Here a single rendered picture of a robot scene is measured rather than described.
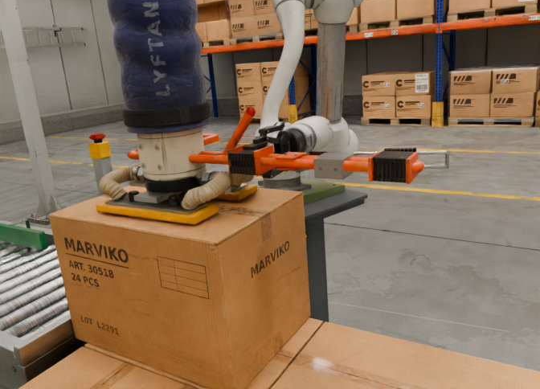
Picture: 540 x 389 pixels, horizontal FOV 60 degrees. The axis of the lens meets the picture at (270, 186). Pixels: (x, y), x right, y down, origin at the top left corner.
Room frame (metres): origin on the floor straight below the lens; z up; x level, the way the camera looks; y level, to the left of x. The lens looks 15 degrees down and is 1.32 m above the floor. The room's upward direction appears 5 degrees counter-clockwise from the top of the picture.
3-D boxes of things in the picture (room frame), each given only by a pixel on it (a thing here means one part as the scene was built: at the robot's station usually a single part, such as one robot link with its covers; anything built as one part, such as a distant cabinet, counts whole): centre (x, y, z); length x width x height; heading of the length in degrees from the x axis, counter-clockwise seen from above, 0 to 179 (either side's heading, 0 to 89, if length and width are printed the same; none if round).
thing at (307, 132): (1.32, -0.09, 1.08); 0.09 x 0.06 x 0.09; 59
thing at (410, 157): (0.94, -0.26, 1.08); 0.08 x 0.07 x 0.05; 59
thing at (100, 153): (2.16, 0.77, 0.50); 0.07 x 0.07 x 1.00; 58
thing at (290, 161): (1.25, 0.02, 1.08); 0.93 x 0.30 x 0.04; 59
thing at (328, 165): (1.01, -0.14, 1.07); 0.07 x 0.07 x 0.04; 59
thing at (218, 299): (1.27, 0.27, 0.74); 0.60 x 0.40 x 0.40; 57
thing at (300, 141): (1.26, -0.05, 1.08); 0.09 x 0.07 x 0.08; 149
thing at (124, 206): (1.17, 0.30, 0.98); 0.34 x 0.10 x 0.05; 59
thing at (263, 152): (1.12, 0.04, 1.08); 0.10 x 0.08 x 0.06; 149
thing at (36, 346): (1.43, 0.55, 0.58); 0.70 x 0.03 x 0.06; 148
